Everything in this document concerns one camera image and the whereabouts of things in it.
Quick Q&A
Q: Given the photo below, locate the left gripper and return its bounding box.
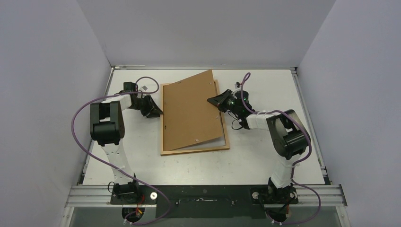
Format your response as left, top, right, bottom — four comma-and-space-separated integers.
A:
129, 95, 163, 118

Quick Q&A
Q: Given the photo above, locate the wooden picture frame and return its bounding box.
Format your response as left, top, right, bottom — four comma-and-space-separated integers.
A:
160, 79, 231, 157

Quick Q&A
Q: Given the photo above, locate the brown backing board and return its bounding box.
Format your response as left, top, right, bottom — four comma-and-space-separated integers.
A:
160, 70, 223, 150

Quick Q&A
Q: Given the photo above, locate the photo print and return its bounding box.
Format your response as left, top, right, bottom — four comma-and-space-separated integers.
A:
178, 137, 226, 150

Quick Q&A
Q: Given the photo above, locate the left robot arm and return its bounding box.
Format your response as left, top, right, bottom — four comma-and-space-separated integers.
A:
90, 82, 163, 204

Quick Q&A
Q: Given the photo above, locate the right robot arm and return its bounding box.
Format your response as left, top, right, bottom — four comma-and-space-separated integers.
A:
207, 89, 310, 204

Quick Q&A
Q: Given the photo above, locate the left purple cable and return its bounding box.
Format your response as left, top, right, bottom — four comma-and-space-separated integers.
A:
71, 76, 172, 227

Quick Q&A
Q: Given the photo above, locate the purple cable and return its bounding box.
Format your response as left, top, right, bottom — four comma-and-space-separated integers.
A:
239, 72, 322, 226
71, 76, 172, 227

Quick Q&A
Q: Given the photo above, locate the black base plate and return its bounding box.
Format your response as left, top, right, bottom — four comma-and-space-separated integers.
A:
110, 184, 298, 222

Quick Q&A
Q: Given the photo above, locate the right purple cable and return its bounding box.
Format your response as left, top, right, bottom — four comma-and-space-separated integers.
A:
239, 72, 322, 226

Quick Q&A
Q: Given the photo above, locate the aluminium rail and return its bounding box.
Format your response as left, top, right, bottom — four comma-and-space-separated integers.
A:
66, 185, 347, 207

